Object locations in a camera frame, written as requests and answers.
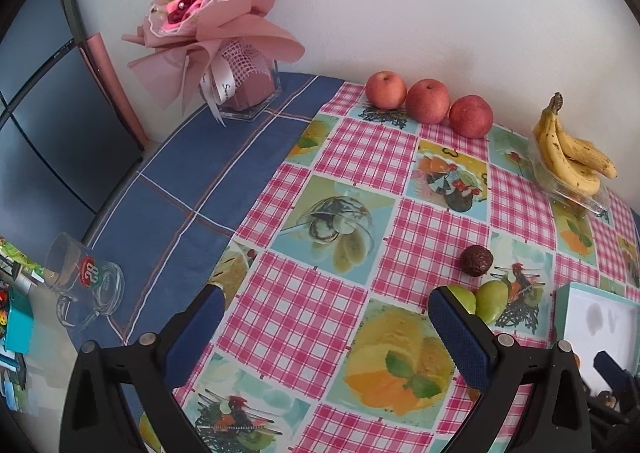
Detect pink flower bouquet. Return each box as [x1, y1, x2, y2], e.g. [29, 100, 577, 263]
[125, 0, 305, 108]

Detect white tray with teal rim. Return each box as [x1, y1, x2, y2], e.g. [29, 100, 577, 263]
[553, 282, 639, 395]

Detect colourful boxes at edge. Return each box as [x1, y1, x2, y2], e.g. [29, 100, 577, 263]
[1, 236, 43, 413]

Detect clear glass beer mug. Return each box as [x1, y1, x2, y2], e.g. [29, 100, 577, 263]
[43, 233, 125, 331]

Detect lower yellow banana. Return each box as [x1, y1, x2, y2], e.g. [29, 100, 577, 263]
[533, 104, 601, 195]

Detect small green fruit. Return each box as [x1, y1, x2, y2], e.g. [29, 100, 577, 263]
[447, 284, 476, 314]

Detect pink checkered fruit tablecloth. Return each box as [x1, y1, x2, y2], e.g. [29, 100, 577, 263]
[178, 82, 639, 452]

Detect red apple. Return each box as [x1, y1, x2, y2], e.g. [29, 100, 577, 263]
[405, 79, 450, 124]
[364, 70, 407, 110]

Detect large green mango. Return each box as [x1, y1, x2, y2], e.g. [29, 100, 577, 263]
[476, 280, 509, 326]

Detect dark blue cabinet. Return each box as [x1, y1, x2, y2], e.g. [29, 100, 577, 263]
[1, 0, 142, 262]

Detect red apple nearest bananas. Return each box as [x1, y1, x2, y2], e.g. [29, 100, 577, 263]
[449, 94, 494, 139]

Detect clear plastic fruit container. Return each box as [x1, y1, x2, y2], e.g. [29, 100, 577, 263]
[527, 139, 611, 216]

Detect middle red apple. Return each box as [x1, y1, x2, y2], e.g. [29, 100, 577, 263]
[405, 79, 450, 124]

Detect upper yellow banana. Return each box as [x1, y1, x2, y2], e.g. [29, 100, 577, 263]
[549, 92, 617, 179]

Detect blue plaid tablecloth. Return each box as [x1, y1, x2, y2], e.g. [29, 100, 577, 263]
[68, 72, 343, 347]

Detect far red apple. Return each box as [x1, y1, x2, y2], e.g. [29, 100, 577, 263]
[364, 70, 407, 110]

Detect yellow banana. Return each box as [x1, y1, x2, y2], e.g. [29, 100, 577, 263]
[533, 104, 601, 195]
[549, 92, 617, 179]

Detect dark purple passion fruit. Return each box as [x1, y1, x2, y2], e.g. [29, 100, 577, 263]
[459, 245, 494, 277]

